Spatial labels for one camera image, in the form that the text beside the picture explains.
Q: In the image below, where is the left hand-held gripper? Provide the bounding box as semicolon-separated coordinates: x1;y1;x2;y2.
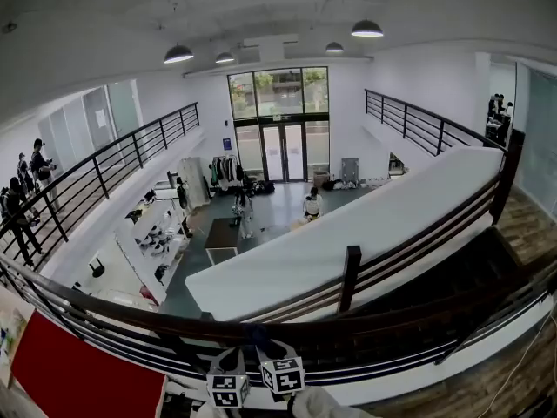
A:
205;346;251;409

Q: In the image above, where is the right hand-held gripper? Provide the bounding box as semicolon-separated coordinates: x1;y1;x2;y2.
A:
255;341;306;395

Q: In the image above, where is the dark blue cloth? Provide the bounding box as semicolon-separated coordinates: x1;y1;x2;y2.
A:
243;323;275;348

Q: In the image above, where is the dark wooden handrail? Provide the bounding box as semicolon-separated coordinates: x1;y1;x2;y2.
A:
0;250;557;388

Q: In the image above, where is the person's right forearm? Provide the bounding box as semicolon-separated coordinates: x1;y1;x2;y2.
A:
285;385;349;418

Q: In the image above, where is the black metal balcony railing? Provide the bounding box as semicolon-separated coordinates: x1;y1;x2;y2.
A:
364;88;501;159
0;101;201;273

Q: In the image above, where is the dark low table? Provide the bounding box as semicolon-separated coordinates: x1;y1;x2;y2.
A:
204;218;241;253

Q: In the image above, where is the red top table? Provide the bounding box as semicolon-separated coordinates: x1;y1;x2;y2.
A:
8;309;170;418

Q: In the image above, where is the white work table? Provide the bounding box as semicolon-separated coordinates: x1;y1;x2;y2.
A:
113;198;193;307

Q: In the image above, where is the white locker cabinet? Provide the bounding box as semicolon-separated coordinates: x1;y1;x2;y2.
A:
177;157;213;209

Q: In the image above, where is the grey panel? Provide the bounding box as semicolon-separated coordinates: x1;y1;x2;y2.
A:
340;157;360;185

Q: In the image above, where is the dark staircase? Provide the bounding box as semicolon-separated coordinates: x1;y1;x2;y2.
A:
360;226;534;321

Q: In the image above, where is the glass entrance door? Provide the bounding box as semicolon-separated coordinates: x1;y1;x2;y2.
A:
259;122;308;183

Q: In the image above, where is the light wooden table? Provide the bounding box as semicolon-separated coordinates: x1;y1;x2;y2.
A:
0;285;37;391

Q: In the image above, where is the large window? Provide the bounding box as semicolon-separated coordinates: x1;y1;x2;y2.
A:
227;66;330;121

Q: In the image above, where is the white cable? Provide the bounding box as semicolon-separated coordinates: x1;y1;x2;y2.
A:
478;307;557;418

